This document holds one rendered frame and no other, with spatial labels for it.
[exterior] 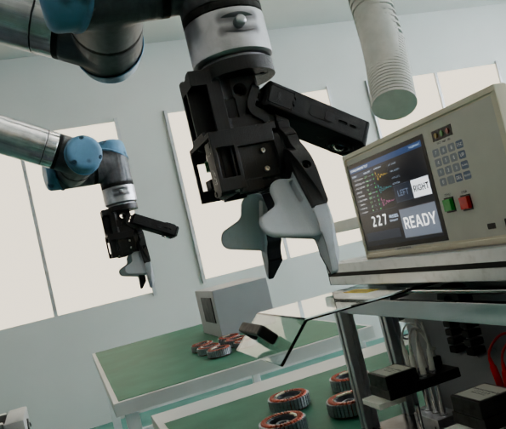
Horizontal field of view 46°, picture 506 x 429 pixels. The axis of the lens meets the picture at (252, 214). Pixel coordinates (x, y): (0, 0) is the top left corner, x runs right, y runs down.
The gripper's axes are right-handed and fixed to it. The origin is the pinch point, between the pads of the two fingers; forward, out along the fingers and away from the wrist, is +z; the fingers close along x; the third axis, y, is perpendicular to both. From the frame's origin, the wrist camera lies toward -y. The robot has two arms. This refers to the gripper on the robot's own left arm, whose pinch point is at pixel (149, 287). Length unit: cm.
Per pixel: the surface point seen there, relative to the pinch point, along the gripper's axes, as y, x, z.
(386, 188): -36, 50, -8
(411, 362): -35, 46, 23
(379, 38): -109, -43, -68
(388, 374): -29, 48, 23
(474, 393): -29, 69, 23
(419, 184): -36, 60, -7
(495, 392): -31, 72, 23
